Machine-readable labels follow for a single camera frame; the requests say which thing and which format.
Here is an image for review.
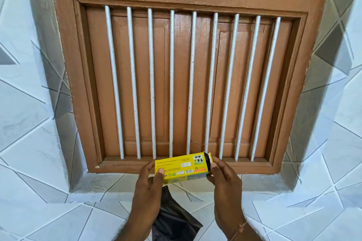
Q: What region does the person's left hand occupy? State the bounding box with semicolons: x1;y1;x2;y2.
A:
128;160;166;223

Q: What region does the black plastic bag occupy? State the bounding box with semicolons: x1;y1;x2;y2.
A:
152;184;203;241

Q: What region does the brown wooden window frame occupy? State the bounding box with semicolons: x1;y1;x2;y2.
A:
48;0;336;175

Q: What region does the yellow cardboard box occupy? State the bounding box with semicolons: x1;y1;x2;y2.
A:
154;152;212;185

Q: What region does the row of white metal bars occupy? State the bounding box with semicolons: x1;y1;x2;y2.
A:
100;0;292;162

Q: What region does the thin thread wrist bracelet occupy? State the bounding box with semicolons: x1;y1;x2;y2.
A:
229;221;248;241

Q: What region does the person's right hand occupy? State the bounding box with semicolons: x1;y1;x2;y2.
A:
207;155;248;232

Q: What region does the person's right forearm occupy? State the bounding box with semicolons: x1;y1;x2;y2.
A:
223;221;266;241

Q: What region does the black bag roll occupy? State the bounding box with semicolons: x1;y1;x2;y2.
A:
204;152;213;177

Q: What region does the brown wooden window shutter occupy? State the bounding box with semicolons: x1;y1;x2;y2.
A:
195;0;295;159
85;0;196;158

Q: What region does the person's left forearm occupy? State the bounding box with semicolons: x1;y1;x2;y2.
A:
114;216;159;241

